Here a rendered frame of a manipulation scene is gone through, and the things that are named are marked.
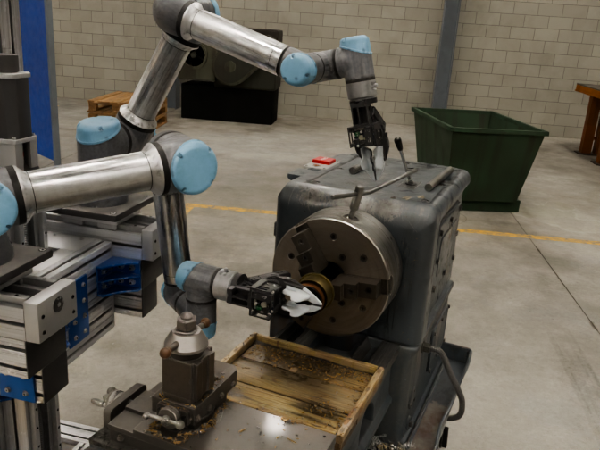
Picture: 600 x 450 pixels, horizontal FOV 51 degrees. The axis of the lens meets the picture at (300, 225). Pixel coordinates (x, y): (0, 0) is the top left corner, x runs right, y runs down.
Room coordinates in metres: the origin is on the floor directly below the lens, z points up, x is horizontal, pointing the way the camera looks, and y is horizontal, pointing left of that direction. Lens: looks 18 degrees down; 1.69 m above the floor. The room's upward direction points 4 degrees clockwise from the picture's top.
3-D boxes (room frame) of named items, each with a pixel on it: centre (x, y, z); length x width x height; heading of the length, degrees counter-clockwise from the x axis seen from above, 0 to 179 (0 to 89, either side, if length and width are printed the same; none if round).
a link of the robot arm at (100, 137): (1.73, 0.57, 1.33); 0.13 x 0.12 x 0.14; 160
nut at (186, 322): (1.01, 0.19, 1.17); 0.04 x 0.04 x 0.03
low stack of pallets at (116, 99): (9.34, 2.64, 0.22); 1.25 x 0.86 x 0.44; 178
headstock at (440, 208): (1.87, -0.24, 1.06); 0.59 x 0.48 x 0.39; 157
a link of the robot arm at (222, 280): (1.36, 0.16, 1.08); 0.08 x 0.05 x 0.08; 157
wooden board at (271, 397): (1.27, 0.00, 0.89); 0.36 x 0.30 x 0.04; 67
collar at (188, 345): (1.01, 0.19, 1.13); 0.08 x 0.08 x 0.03
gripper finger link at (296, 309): (1.29, -0.01, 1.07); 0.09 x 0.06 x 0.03; 67
